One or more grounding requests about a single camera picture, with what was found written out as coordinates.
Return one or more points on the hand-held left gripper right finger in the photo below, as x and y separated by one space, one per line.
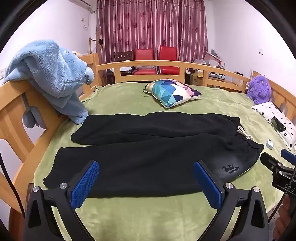
208 185

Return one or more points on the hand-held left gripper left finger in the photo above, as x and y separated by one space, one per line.
85 184

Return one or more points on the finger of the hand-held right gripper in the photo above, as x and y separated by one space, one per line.
288 154
269 161

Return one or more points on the black fleece pants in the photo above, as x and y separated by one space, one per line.
143 150

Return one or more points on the person's right hand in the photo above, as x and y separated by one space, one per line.
285 217

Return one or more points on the small light blue round case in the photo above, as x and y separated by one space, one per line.
269 144

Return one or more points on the dark rectangular item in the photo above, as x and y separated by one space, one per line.
278 124

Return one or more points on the white dotted pillow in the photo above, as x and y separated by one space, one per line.
276 115

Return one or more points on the green plush blanket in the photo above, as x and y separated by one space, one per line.
138 217

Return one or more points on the purple plush toy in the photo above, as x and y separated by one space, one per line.
259 89

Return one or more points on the geometric patterned pillow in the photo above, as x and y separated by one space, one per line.
171 92

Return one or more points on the cardboard box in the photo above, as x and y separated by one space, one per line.
196 77

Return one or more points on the pile of clutter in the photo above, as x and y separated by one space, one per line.
214 58

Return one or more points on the dark wooden chair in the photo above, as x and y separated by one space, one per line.
123 56

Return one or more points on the red patterned curtain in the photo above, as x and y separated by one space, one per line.
152 25

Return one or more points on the white air conditioner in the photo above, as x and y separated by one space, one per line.
86 5

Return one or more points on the wooden bed frame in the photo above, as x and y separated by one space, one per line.
18 129

